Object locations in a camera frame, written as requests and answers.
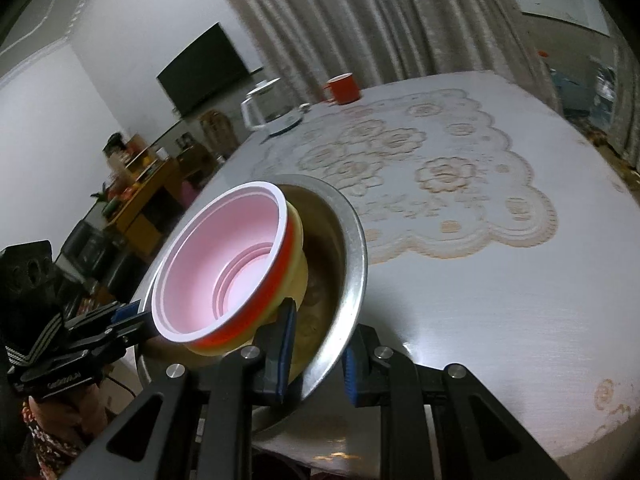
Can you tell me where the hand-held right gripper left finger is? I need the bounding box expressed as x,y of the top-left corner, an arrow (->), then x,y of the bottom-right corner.
70,297 -> 297,480

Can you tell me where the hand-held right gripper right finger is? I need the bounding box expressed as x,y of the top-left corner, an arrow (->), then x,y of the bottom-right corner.
341,324 -> 571,480

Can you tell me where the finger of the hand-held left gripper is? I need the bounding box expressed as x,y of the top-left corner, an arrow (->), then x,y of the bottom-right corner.
65,299 -> 152,342
70,321 -> 159,367

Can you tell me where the yellow bowl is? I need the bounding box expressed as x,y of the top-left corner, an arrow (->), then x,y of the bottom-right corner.
185,200 -> 309,359

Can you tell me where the red plastic bowl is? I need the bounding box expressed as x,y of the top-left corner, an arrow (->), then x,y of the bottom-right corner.
151,180 -> 293,353

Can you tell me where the stainless steel bowl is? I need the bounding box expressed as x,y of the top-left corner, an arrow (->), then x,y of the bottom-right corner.
135,174 -> 369,433

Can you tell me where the person's left forearm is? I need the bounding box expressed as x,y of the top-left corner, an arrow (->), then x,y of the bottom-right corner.
17,405 -> 91,480

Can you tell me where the person's left hand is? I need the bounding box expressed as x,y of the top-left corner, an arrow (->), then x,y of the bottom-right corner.
27,385 -> 108,442

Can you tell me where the black leather sofa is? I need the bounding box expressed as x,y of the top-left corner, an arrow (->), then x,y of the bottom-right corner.
55,220 -> 151,311

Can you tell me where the wooden shelf unit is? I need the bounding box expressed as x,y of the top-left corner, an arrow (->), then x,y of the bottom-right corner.
102,132 -> 183,261

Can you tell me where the rattan chair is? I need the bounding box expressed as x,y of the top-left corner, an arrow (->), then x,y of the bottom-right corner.
198,109 -> 238,161

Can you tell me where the lace floral table mat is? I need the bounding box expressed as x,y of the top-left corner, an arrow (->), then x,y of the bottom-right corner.
260,89 -> 558,263

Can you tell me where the white electric kettle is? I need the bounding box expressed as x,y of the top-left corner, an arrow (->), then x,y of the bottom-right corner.
241,78 -> 306,137

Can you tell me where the red mug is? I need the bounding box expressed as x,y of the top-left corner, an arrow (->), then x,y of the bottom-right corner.
321,73 -> 362,106

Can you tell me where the wide beige curtain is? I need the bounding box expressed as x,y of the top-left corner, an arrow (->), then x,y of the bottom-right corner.
200,0 -> 561,106

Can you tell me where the black wall television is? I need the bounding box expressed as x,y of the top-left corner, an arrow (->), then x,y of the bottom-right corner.
156,22 -> 251,118

